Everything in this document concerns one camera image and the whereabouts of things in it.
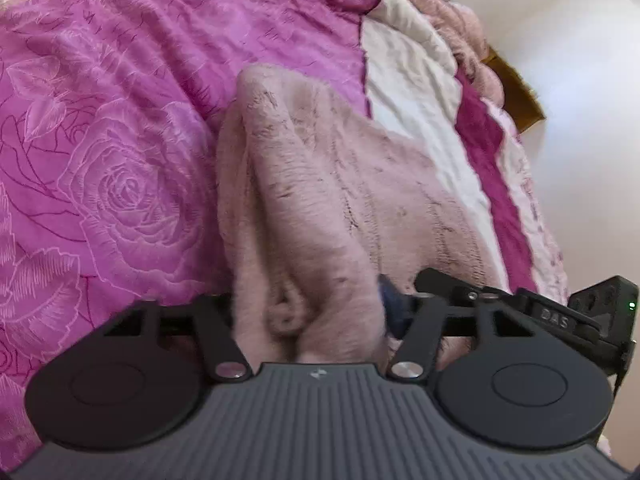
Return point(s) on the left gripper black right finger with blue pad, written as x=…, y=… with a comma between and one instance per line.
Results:
x=493, y=370

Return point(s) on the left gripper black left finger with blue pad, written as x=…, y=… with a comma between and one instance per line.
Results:
x=137, y=377

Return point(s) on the pink knit cardigan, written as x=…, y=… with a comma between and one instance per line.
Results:
x=315, y=202

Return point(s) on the wooden bedside ledge cabinet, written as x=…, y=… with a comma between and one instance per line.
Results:
x=504, y=86

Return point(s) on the purple white patchwork quilt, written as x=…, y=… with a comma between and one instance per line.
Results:
x=110, y=114

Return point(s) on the dusty pink blanket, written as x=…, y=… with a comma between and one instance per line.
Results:
x=460, y=27

